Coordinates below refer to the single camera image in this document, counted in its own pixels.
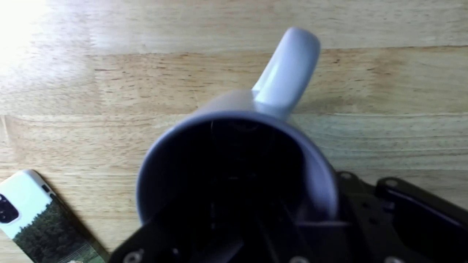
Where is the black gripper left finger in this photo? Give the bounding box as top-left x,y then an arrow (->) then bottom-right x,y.
109,188 -> 299,263

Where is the smartphone with white case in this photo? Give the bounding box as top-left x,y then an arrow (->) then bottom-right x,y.
0,167 -> 109,263

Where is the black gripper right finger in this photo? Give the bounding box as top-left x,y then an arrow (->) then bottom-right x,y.
335,169 -> 468,263

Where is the white ceramic mug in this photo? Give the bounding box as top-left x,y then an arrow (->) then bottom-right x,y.
135,24 -> 341,241

